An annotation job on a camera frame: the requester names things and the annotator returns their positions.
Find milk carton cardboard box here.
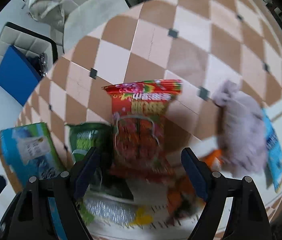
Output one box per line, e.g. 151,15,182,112
0,122,67,239

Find orange chip bag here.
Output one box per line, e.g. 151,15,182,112
166,149,223,225

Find metal chain rings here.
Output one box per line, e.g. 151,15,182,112
29,52,49,77

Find purple fluffy towel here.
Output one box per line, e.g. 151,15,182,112
212,80,267,177

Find checkered table cloth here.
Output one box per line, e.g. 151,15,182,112
16,0,282,240

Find blue milk snack bag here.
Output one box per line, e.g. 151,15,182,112
261,108,282,193

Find grey padded chair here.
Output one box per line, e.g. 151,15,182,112
0,22,58,69

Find silver yellow snack bag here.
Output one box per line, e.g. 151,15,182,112
76,195,154,226

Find red snack bag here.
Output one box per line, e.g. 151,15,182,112
101,78,183,181

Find green snack bag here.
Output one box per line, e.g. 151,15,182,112
68,122,134,201

